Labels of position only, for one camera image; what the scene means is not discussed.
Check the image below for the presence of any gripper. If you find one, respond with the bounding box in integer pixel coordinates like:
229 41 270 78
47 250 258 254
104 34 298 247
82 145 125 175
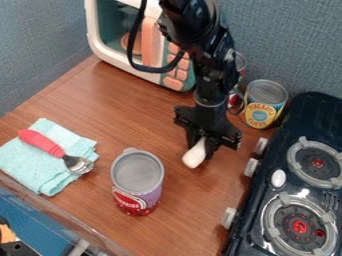
172 94 245 161

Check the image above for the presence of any white toy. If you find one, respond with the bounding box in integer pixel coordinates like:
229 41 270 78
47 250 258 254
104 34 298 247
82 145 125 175
180 135 209 170

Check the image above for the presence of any yellow label can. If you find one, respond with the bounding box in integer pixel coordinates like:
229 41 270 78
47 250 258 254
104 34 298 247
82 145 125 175
240 78 292 131

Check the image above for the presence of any red and purple can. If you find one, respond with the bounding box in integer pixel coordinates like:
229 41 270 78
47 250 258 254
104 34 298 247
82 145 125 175
109 147 167 217

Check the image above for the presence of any toy stove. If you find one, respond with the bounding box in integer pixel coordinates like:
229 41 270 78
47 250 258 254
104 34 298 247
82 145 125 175
220 91 342 256

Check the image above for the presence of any toy microwave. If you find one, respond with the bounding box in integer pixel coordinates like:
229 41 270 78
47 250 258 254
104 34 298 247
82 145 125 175
82 0 198 93

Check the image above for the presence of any light blue cloth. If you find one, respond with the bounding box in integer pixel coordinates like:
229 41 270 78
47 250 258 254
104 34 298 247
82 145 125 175
0 117 101 197

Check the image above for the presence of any black cable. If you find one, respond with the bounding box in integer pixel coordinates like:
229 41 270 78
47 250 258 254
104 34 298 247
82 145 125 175
125 0 190 74

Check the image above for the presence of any red handle spoon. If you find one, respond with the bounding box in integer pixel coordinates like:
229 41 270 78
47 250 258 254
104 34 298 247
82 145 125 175
16 128 97 176

